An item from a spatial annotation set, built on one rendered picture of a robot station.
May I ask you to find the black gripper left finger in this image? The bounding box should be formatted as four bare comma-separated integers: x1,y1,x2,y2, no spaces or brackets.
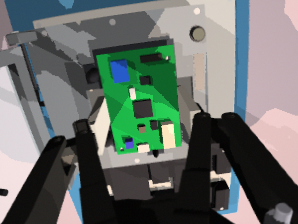
1,96,118,224

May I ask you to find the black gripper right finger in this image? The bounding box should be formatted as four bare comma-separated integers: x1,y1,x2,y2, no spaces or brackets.
171,85,298,224

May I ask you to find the green circuit board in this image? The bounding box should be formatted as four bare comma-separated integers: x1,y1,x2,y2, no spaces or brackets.
96,44,182,155

